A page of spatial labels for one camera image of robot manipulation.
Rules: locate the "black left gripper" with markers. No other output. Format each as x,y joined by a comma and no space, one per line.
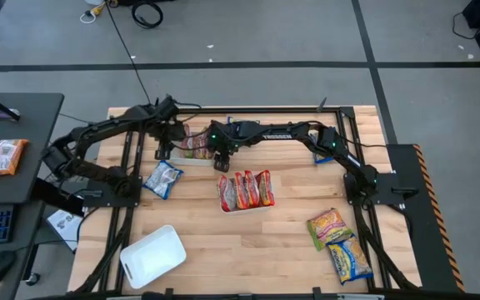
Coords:
169,129

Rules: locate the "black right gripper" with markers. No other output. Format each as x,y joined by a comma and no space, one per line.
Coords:
223,141

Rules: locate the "green pink Maruchan ramen packet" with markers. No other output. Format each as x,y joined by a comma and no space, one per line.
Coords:
188,143
203,146
329,229

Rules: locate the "white plastic bin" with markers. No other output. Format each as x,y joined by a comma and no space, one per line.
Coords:
190,161
246,209
152,256

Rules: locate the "red Maruchan beef ramen packet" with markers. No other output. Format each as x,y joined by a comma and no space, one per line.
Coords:
226,193
266,187
251,187
241,191

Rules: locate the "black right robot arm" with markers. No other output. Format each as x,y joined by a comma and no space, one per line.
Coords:
277,135

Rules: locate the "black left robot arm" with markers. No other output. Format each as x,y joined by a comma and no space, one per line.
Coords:
98,128

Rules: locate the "white printed paper sheet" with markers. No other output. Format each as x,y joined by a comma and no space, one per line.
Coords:
63,225

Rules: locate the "black desk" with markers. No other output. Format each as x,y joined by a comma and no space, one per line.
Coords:
36,166
15,271

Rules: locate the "orange ramen packet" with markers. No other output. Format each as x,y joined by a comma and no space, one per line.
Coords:
6,156

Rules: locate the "white yellow power plug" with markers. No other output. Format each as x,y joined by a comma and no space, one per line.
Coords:
91,12

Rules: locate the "black caster wheel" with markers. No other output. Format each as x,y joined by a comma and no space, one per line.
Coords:
33,279

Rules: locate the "black platform hazard stripe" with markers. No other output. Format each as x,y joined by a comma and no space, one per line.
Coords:
431,250

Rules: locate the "black table frame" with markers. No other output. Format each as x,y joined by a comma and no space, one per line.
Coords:
265,110

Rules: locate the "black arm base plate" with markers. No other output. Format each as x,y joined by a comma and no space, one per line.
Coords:
394,196
98,200

